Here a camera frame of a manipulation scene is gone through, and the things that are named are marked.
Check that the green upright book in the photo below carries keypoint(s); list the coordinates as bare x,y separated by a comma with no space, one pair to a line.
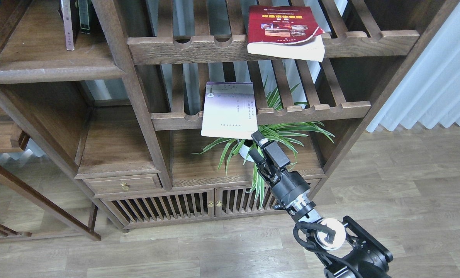
85,8

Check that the dark wooden bookshelf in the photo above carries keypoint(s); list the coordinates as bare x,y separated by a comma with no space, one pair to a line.
116,108

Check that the white plant pot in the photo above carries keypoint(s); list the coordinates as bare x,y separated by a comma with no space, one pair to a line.
244,150

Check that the green spider plant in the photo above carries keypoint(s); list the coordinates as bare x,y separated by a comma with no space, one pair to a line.
285,133

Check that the white and purple book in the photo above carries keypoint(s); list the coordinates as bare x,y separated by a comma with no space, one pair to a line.
229,110

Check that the red paperback book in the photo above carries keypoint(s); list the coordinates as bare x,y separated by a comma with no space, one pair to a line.
285,32

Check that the white curtain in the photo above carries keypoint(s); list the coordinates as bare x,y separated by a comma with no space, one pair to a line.
430,93

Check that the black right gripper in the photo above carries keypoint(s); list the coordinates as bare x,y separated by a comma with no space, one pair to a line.
288,188

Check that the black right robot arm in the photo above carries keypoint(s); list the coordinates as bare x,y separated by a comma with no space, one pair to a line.
345,249

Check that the brass drawer knob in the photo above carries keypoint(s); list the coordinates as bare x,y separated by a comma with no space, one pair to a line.
125,186

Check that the maroon book with white characters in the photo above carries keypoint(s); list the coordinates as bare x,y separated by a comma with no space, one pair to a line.
70,15

